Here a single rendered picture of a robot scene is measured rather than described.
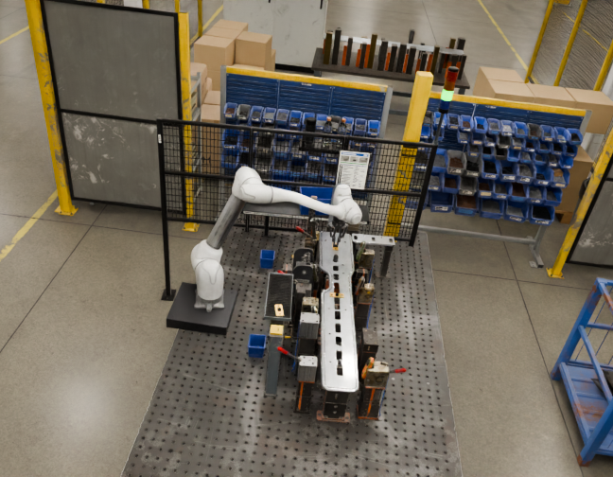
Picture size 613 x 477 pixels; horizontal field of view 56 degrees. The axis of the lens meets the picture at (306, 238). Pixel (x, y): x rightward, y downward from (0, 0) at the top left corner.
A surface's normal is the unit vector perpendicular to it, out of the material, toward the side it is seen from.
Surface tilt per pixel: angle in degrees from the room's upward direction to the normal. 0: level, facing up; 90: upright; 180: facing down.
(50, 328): 0
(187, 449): 0
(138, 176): 93
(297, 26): 90
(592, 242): 90
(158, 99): 92
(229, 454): 0
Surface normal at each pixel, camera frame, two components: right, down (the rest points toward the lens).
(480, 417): 0.09, -0.82
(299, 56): -0.09, 0.56
